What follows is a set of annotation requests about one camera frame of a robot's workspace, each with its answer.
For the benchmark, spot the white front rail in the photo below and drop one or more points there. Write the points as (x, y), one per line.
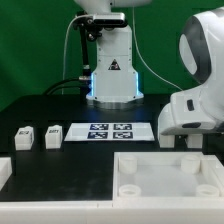
(152, 211)

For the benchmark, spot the black camera stand pole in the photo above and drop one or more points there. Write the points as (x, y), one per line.
(86, 71)

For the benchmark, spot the white left obstacle block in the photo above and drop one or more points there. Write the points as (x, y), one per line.
(5, 170)

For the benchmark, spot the white marker plate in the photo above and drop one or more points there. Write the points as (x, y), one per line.
(110, 132)

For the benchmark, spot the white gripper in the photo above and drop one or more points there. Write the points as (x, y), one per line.
(196, 86)

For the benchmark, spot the white square tabletop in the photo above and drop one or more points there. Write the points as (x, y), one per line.
(165, 174)

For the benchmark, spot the white obstacle block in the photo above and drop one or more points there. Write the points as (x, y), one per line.
(5, 170)
(213, 161)

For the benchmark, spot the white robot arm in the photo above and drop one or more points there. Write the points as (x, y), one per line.
(114, 81)

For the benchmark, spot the black camera on stand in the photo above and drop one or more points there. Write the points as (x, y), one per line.
(93, 24)

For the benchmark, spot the white right obstacle block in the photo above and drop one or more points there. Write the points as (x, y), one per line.
(213, 161)

